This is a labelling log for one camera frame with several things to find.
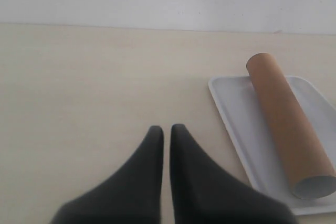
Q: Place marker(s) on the brown cardboard tube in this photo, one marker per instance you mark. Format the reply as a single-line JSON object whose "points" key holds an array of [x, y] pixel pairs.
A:
{"points": [[309, 172]]}

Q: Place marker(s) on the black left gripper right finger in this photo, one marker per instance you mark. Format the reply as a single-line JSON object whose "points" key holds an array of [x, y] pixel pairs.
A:
{"points": [[203, 192]]}

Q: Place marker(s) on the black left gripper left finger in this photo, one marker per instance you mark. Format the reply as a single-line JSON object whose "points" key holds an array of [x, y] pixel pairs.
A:
{"points": [[131, 195]]}

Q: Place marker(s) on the white rectangular plastic tray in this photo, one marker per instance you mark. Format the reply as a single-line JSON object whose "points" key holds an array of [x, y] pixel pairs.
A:
{"points": [[237, 104]]}

